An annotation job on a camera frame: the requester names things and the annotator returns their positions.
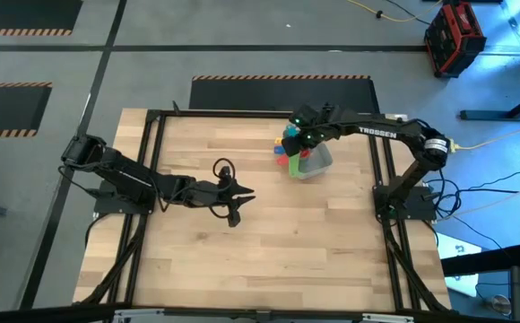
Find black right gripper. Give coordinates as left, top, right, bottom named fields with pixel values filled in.
left=281, top=103, right=334, bottom=159

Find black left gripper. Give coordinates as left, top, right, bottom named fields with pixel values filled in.
left=186, top=176, right=257, bottom=213

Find red measuring cup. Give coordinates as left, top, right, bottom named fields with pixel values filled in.
left=276, top=149, right=311, bottom=167

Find green measuring cup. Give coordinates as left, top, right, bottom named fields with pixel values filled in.
left=287, top=150, right=309, bottom=179

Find clear plastic container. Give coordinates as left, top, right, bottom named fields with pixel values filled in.
left=292, top=141, right=334, bottom=181

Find black striped floor mat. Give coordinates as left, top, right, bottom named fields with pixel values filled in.
left=0, top=81, right=54, bottom=140
left=188, top=74, right=381, bottom=114
left=0, top=0, right=84, bottom=38

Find red black tool case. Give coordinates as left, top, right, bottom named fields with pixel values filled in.
left=423, top=0, right=488, bottom=80

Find black desk leg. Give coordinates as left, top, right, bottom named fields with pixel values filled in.
left=458, top=86, right=520, bottom=123

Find black aluminium table frame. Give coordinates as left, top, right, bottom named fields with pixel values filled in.
left=74, top=100, right=452, bottom=315

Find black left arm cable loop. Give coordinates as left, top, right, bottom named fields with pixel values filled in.
left=212, top=157, right=238, bottom=181

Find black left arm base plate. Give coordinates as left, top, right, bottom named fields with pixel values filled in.
left=84, top=178, right=159, bottom=216

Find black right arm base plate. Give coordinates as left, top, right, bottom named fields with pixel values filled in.
left=373, top=184, right=438, bottom=222

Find yellow cable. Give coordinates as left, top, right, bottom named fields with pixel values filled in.
left=346, top=0, right=444, bottom=24

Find black floor cables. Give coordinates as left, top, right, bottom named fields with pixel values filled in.
left=433, top=169, right=520, bottom=250

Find black camera rig bar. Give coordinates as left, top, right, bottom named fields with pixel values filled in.
left=0, top=302, right=520, bottom=323

